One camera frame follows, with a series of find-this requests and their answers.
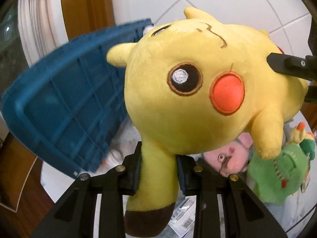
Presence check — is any pink pig plush toy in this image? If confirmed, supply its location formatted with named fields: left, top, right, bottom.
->
left=203, top=133, right=253, bottom=177

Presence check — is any white barcode packet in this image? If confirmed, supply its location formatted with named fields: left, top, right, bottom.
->
left=168, top=196, right=196, bottom=237

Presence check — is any white curtain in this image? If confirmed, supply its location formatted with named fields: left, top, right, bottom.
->
left=18, top=0, right=69, bottom=67

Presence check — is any green frog plush toy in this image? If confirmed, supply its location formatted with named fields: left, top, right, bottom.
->
left=247, top=142, right=310, bottom=205

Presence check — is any yellow Pikachu plush toy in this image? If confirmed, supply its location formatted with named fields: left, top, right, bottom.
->
left=106, top=7, right=308, bottom=237

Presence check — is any blue plastic storage bin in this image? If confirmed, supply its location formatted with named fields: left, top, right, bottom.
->
left=1, top=19, right=152, bottom=178

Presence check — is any small yellow duck plush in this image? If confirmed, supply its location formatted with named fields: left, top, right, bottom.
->
left=291, top=122, right=316, bottom=161

